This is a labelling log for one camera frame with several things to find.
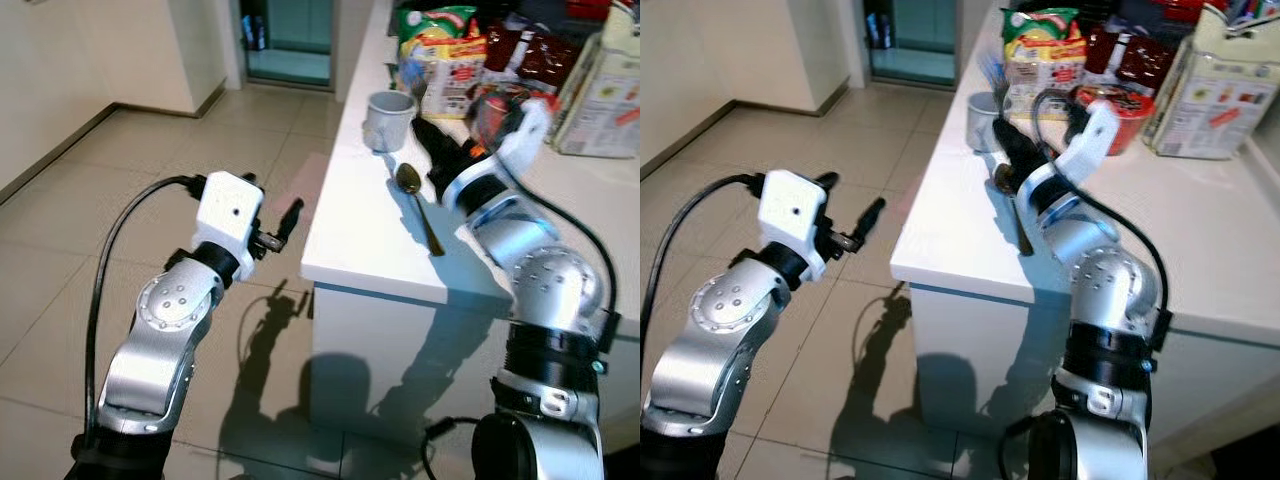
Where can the white ceramic mug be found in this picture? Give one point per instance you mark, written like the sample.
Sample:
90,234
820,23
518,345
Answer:
982,125
385,125

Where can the white printed carton box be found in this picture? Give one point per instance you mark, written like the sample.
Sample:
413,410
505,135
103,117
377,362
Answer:
605,100
1210,100

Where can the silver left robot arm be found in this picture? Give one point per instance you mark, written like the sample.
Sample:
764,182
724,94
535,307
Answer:
165,345
710,345

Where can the dark red snack bag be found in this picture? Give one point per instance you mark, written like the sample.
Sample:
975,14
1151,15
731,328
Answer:
1135,58
535,55

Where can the white kitchen counter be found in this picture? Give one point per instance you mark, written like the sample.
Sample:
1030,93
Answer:
365,230
1200,240

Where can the red instant noodle bowl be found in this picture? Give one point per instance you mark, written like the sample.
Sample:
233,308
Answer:
1130,120
490,115

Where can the green yellow snack bag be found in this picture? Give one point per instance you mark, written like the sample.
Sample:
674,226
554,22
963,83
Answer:
1045,60
445,60

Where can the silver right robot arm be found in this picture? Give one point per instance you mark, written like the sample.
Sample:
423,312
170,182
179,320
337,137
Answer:
1105,290
545,290

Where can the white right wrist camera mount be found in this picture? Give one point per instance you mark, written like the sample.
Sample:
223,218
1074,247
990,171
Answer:
1092,135
526,132

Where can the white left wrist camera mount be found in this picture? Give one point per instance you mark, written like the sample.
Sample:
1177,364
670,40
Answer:
228,212
792,212

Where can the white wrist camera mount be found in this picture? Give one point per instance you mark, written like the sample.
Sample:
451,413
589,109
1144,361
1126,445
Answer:
228,212
792,212
1092,135
526,132

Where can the metal spoon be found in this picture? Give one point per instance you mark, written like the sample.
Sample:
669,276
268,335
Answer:
408,180

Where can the glass door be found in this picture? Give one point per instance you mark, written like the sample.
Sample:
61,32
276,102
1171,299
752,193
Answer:
295,40
915,40

